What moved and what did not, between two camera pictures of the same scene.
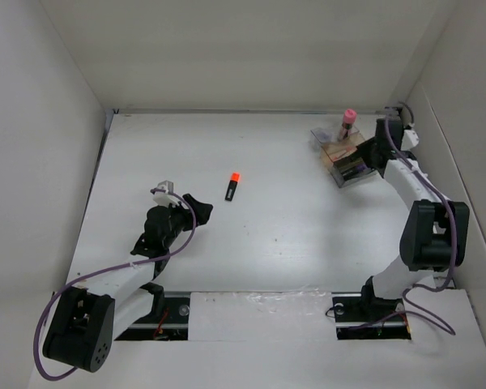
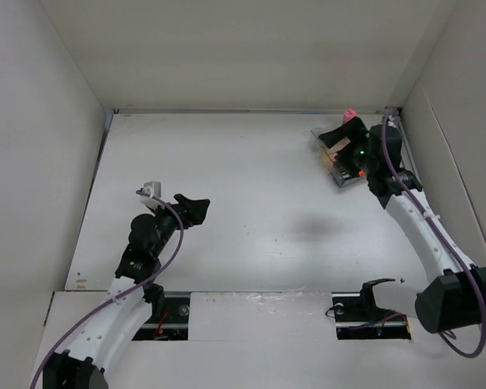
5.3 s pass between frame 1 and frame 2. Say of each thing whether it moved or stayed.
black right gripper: moved
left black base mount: stayed
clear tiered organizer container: stayed
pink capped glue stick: stayed
